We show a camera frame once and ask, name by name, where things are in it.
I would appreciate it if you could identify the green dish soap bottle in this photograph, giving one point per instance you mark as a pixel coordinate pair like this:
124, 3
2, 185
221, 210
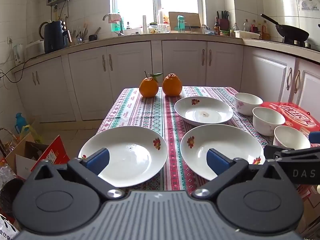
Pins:
116, 26

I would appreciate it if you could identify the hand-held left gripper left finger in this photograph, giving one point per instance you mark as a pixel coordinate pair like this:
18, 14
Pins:
98, 158

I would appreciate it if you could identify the white printed bag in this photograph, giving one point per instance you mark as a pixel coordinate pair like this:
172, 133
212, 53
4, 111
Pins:
5, 226

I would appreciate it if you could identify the white countertop appliance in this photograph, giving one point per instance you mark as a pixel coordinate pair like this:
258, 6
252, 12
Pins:
35, 48

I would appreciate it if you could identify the dark sauce bottle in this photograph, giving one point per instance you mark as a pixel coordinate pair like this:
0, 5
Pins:
217, 28

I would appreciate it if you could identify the stained white floral plate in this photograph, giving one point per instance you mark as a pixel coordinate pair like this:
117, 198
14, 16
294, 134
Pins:
205, 107

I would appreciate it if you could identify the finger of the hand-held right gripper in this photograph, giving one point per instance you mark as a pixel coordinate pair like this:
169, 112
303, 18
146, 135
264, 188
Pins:
315, 137
302, 165

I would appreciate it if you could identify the knife block with knives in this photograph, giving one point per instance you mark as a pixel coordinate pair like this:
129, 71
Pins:
223, 23

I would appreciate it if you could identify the white floral bowl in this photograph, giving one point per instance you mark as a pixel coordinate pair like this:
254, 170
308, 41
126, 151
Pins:
247, 105
267, 122
291, 137

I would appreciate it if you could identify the glass pitcher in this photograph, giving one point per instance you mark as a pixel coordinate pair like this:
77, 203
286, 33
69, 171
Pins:
165, 28

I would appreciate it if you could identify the white kitchen cabinets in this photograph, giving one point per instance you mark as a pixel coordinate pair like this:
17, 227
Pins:
180, 62

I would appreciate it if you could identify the blue plastic bottle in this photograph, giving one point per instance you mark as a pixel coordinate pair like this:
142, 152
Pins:
20, 123

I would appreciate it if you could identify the patterned tablecloth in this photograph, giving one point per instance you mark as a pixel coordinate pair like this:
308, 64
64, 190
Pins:
160, 120

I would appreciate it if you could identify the clear plastic bag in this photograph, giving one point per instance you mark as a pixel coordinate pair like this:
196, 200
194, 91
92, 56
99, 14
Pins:
207, 30

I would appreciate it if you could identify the red cardboard box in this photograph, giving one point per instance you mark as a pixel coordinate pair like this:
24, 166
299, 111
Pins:
53, 155

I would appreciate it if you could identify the red printed box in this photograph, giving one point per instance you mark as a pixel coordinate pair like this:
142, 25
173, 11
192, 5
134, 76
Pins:
295, 115

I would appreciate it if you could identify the white plastic tray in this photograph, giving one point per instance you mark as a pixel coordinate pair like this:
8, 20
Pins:
246, 34

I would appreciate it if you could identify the beige kitchen countertop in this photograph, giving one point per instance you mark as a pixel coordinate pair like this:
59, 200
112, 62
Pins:
135, 37

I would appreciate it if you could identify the large cooking oil bottle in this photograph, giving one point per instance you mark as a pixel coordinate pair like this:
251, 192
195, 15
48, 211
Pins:
162, 16

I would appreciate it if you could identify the black gas stove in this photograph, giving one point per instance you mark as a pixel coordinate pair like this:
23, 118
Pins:
298, 43

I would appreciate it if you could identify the utensil holder with utensils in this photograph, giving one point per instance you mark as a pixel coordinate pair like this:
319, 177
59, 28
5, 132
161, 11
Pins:
79, 40

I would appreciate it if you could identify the dark blue air fryer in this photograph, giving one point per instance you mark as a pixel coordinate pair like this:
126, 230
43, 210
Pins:
55, 37

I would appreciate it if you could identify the clear glass condiment bottle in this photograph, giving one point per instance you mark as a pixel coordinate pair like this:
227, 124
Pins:
236, 31
246, 26

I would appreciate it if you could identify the wooden cutting board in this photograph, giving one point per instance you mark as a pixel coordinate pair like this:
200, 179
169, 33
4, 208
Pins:
192, 20

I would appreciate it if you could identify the brown cardboard box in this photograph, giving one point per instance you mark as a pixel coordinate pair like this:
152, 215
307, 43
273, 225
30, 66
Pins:
22, 165

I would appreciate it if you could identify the metal faucet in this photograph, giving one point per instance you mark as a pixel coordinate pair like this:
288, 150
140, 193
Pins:
121, 30

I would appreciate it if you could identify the yellow-green bag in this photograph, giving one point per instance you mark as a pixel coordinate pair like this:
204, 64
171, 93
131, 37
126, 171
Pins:
35, 136

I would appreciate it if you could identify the stack of white cups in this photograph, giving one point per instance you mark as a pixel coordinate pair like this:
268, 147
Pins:
145, 25

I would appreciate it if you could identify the white electric kettle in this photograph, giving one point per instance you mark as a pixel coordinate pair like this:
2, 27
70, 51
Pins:
18, 55

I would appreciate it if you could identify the yellow oil condiment bottle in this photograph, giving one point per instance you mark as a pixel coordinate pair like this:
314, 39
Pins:
265, 31

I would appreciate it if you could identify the orange without leaf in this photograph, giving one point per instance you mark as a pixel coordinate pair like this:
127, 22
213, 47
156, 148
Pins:
172, 85

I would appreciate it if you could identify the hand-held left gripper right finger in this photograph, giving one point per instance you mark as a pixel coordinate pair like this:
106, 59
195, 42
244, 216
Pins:
217, 162

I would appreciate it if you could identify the pink cloth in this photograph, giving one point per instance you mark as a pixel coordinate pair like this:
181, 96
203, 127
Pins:
115, 17

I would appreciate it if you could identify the small black pot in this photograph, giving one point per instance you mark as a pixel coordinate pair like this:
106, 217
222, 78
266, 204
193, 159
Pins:
92, 38

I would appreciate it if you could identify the wall sticker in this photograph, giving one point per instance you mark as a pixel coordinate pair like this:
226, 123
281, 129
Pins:
307, 5

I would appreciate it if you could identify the white wall outlet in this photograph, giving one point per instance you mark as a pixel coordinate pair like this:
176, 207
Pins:
10, 40

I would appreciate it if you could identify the black wok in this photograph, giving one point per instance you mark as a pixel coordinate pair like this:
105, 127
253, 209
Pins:
291, 33

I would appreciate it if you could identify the orange with leaf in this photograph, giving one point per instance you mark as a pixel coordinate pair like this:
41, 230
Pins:
148, 87

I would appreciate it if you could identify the teal water bottle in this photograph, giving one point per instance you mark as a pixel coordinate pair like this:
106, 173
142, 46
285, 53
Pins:
181, 25

